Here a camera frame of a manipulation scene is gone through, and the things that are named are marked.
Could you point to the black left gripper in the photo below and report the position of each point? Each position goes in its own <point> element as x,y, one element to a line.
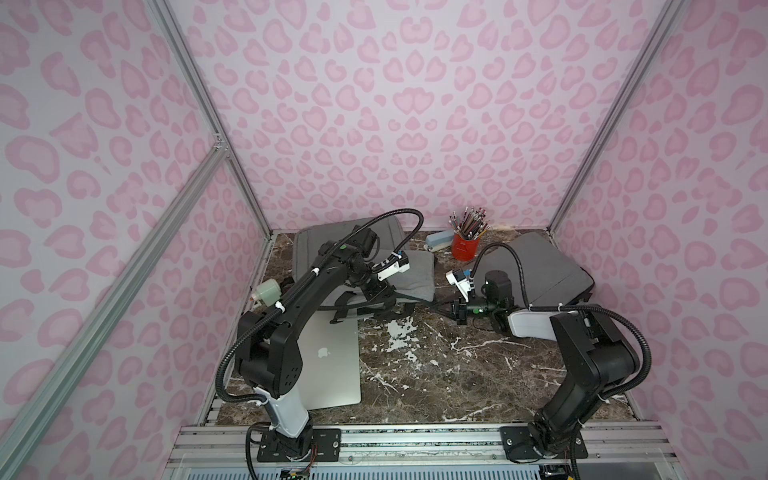
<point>372,288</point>

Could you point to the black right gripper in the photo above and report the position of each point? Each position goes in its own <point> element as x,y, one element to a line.
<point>463,306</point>

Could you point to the dark green laptop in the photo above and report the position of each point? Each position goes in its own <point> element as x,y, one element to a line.
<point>330,375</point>

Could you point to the grey laptop sleeve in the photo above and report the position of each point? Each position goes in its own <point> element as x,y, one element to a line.
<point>413,287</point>

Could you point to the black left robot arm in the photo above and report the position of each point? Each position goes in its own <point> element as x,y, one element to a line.
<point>266,351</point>

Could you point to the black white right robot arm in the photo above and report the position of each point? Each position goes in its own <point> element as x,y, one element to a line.
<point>597,357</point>

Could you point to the dark grey laptop case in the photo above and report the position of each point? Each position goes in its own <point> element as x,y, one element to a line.
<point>551,277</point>

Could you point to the red pencil cup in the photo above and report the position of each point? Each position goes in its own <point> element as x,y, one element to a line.
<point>464,250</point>

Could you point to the bundle of coloured pencils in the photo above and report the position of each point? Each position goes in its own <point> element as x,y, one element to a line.
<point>470,224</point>

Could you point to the pale green tape dispenser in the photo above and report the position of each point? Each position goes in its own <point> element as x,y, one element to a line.
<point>266,293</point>

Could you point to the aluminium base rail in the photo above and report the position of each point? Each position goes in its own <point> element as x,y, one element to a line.
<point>615,450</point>

